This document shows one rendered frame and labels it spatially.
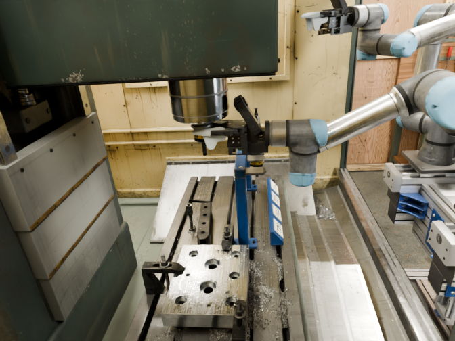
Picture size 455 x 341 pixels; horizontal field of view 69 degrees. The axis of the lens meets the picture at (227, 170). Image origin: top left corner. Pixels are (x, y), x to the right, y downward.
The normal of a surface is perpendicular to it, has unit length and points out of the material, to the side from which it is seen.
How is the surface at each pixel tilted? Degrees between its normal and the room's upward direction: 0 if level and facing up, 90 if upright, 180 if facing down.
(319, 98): 90
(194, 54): 90
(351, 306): 8
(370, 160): 90
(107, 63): 90
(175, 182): 24
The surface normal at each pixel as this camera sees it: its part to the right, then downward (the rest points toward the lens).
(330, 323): -0.07, -0.84
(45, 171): 0.99, -0.02
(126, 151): -0.08, 0.43
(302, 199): -0.10, -0.65
